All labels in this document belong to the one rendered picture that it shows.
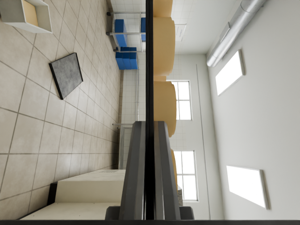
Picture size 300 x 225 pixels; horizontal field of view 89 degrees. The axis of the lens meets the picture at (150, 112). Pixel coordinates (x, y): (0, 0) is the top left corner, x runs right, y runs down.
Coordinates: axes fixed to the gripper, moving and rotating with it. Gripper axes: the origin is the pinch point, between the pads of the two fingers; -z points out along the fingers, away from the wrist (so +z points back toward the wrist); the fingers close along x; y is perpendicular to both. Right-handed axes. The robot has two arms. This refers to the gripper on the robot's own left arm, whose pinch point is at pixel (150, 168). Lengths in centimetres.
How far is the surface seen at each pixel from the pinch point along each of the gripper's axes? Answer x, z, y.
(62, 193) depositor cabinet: -85, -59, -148
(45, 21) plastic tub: -88, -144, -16
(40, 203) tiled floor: -100, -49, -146
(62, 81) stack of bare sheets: -99, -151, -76
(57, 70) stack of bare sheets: -99, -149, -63
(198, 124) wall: 152, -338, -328
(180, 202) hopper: 30, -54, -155
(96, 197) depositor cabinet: -52, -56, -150
